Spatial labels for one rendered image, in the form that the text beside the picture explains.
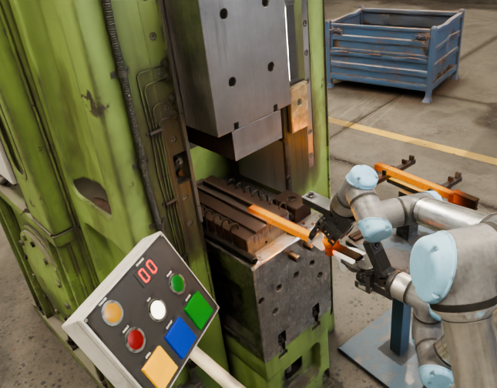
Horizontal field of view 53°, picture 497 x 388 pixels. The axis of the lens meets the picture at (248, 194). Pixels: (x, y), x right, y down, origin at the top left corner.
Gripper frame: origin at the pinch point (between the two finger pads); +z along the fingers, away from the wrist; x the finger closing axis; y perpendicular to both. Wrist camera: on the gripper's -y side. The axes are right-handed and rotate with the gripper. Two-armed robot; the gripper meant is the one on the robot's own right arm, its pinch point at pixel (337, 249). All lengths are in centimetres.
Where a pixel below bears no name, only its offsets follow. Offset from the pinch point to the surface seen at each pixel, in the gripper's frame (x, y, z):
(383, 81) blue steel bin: 332, 86, 208
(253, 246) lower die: -9.9, 6.1, 27.7
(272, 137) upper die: 3.3, -28.5, 27.4
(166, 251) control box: -44, -16, 21
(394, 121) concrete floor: 283, 101, 163
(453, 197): 53, 5, -8
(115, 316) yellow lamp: -66, -16, 11
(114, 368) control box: -71, -7, 6
